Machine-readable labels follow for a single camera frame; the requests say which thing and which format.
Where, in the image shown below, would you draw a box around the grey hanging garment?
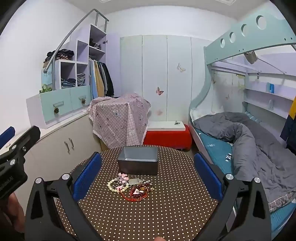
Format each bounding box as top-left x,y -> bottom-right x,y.
100,62 -> 107,95

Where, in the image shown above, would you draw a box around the black hanging jacket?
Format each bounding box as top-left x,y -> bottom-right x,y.
102,62 -> 115,96

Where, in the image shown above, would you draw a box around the light blue hanging garment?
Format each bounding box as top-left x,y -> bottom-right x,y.
89,60 -> 99,100

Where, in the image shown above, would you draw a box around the blue bed sheet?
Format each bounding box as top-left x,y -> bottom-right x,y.
199,133 -> 296,234

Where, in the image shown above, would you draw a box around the white wardrobe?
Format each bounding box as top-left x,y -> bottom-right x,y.
120,35 -> 214,123

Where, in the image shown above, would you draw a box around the grey metal handrail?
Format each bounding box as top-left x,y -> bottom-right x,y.
43,9 -> 110,92

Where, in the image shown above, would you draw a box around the pink bear print cloth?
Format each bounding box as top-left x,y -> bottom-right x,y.
88,93 -> 152,149

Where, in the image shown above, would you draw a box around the yellow hanging garment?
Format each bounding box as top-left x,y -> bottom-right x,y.
95,61 -> 104,98

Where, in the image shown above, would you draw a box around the grey storage box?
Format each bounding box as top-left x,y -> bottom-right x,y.
117,146 -> 159,176

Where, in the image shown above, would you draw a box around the beige cabinet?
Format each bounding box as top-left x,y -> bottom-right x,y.
23,111 -> 102,193

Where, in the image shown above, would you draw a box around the lilac stair shelf unit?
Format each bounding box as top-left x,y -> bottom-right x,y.
42,24 -> 107,93

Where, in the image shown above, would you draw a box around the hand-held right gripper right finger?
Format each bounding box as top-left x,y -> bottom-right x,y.
194,152 -> 273,241

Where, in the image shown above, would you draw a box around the red ottoman with white top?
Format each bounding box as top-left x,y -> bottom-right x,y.
143,120 -> 193,151

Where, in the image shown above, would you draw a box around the white bead bracelet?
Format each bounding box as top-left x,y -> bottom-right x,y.
107,178 -> 122,193

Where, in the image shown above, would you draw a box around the person's left hand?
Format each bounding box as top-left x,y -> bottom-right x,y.
0,192 -> 25,235

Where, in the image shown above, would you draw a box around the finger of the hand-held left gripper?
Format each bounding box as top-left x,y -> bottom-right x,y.
0,126 -> 41,161
0,127 -> 16,150

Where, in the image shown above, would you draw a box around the grey duvet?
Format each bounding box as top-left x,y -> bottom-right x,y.
194,112 -> 296,212

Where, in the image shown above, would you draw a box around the white pillow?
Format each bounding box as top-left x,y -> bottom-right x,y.
190,108 -> 210,122

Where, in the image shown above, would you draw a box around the red cord bracelet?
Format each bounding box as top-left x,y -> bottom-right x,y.
121,191 -> 148,202

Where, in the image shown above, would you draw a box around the folded jeans stack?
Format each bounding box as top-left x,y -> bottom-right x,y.
61,77 -> 76,88

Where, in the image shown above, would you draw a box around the teal bunk bed frame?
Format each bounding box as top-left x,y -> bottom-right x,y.
188,7 -> 296,241

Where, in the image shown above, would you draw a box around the polka dot round table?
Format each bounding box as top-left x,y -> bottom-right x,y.
54,146 -> 219,241

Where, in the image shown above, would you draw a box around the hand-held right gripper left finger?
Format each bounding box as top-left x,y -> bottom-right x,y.
24,152 -> 102,241

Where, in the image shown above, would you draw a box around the yellow and navy jacket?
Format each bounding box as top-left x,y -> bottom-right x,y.
280,96 -> 296,149

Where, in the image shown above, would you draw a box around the dark red bead bracelet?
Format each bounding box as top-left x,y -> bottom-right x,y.
129,185 -> 149,200

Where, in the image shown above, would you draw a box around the dark clothes pile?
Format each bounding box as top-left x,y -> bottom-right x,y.
44,48 -> 74,64

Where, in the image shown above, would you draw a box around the teal drawer unit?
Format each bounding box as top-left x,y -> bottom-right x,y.
26,85 -> 92,130

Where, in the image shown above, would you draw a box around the white wall shelves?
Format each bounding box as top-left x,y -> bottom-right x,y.
243,72 -> 296,121

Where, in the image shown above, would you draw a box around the striped blue pillow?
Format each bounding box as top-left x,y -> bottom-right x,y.
245,111 -> 262,123

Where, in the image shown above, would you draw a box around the grey hanging pouch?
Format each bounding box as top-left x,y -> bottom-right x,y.
245,51 -> 258,64

